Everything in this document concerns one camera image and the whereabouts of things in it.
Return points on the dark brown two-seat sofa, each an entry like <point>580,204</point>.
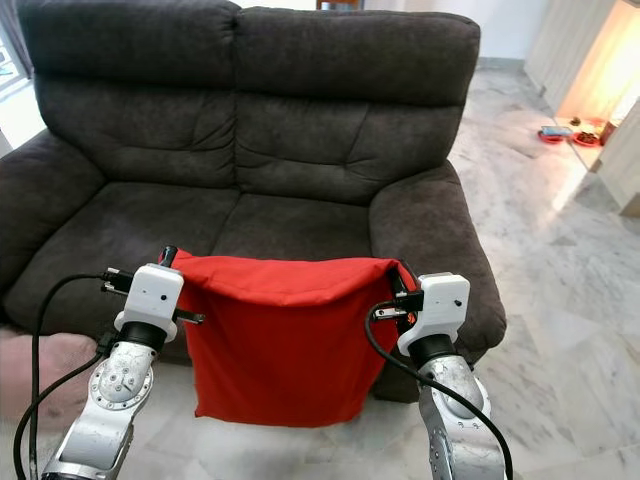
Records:
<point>260,150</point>

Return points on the person's bare foot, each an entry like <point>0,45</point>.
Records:
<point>45,380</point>

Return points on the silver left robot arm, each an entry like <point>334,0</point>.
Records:
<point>120,385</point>

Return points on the red square pillow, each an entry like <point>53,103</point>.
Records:
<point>290,345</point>

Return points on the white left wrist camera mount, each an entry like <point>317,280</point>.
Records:
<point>158,290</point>

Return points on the grey window curtain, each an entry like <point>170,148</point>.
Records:
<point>10,35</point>

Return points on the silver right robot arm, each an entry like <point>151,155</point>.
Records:
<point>455,395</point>

